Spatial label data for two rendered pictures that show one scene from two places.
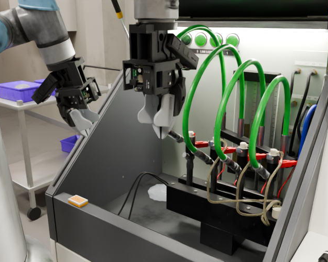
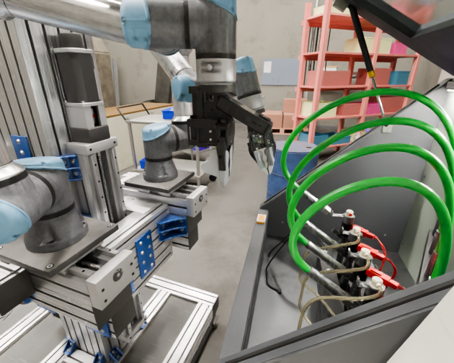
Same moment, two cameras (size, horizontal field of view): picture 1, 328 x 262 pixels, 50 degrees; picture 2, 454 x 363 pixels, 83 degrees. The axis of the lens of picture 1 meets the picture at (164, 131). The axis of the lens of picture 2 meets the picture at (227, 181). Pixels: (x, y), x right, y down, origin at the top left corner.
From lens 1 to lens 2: 65 cm
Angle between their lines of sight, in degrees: 63
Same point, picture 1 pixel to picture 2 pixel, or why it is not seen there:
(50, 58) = not seen: hidden behind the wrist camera
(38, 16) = not seen: hidden behind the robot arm
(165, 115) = (214, 166)
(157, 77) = (197, 131)
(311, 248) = not seen: outside the picture
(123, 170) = (336, 223)
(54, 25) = (241, 83)
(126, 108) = (354, 169)
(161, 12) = (199, 75)
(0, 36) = (182, 90)
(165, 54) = (217, 114)
